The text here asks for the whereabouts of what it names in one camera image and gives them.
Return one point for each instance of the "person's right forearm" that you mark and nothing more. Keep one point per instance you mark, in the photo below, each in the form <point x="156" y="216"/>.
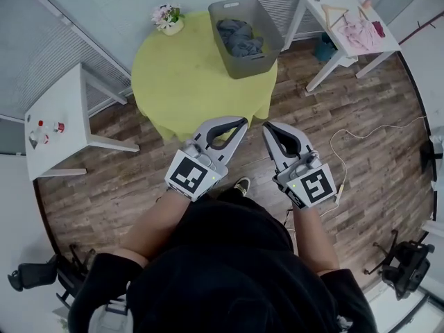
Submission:
<point x="317" y="238"/>

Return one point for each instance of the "pink clothing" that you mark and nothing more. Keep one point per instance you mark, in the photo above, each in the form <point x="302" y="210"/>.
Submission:
<point x="360" y="33"/>

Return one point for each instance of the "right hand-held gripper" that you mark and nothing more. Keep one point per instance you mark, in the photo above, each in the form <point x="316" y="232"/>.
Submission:
<point x="308" y="182"/>

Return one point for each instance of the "person's left forearm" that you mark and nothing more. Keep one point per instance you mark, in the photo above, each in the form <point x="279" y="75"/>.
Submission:
<point x="156" y="225"/>

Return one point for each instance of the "teal stool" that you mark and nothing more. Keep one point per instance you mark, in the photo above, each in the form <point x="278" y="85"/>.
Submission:
<point x="324" y="49"/>

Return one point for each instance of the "red-capped clear bottle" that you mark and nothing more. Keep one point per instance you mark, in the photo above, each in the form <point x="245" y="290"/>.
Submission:
<point x="40" y="126"/>

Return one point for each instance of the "wooden clothes hanger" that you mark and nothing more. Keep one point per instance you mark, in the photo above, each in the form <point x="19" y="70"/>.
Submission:
<point x="333" y="12"/>

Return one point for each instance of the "black office chair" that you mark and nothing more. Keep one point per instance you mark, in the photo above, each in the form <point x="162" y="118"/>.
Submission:
<point x="38" y="276"/>
<point x="406" y="265"/>

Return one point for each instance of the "white side table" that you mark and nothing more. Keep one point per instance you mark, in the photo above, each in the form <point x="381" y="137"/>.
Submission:
<point x="62" y="106"/>
<point x="350" y="54"/>

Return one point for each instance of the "person's black top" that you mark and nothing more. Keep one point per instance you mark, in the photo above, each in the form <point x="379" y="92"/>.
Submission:
<point x="222" y="276"/>

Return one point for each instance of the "potted pink flowers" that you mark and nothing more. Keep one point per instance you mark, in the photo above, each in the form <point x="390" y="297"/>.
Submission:
<point x="167" y="16"/>

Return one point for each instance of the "grey plastic laundry basket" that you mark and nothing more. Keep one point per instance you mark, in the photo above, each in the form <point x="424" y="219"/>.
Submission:
<point x="243" y="66"/>

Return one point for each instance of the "round table with green cloth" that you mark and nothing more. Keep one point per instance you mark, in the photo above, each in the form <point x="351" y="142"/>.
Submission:
<point x="180" y="78"/>

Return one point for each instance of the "red-labelled small cup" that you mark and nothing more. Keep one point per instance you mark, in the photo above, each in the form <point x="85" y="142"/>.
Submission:
<point x="59" y="127"/>

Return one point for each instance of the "dark grey laundry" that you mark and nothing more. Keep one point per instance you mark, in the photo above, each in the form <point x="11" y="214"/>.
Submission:
<point x="239" y="38"/>

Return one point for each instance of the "person's shoe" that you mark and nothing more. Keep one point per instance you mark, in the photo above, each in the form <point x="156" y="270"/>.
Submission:
<point x="243" y="185"/>

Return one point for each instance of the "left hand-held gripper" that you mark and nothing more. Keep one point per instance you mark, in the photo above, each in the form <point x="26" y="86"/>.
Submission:
<point x="189" y="176"/>

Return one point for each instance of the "dark red cloth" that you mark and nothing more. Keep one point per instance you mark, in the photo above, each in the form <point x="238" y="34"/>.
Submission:
<point x="379" y="29"/>

